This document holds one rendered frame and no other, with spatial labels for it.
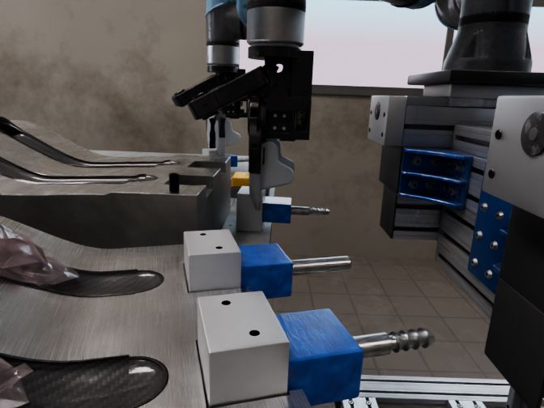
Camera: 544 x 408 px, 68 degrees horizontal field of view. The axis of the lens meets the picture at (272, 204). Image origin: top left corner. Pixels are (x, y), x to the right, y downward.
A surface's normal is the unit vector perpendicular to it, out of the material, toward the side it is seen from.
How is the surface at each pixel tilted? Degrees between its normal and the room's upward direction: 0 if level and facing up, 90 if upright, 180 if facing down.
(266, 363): 90
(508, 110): 90
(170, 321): 0
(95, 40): 90
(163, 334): 0
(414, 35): 90
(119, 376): 11
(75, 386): 7
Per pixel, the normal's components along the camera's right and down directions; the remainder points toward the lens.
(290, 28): 0.42, 0.25
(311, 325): 0.04, -0.97
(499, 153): -1.00, -0.04
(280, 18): 0.12, 0.25
